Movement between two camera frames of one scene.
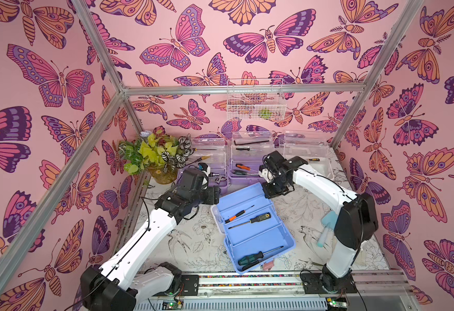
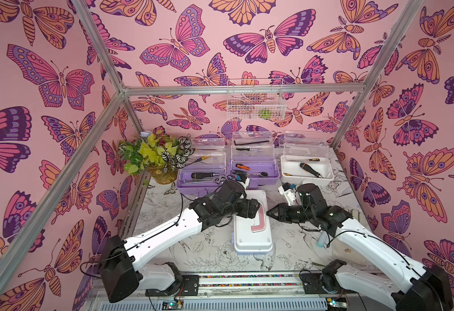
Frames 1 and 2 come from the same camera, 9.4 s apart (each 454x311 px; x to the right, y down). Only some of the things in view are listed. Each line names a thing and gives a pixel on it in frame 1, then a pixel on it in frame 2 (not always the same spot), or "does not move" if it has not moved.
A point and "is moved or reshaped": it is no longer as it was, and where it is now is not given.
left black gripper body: [207, 197] -> [239, 208]
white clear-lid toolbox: [311, 144] does not move
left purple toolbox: [213, 152] does not move
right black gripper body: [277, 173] -> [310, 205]
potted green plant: [159, 155] does not move
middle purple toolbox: [248, 149] does not move
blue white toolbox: [255, 234] is moved or reshaped
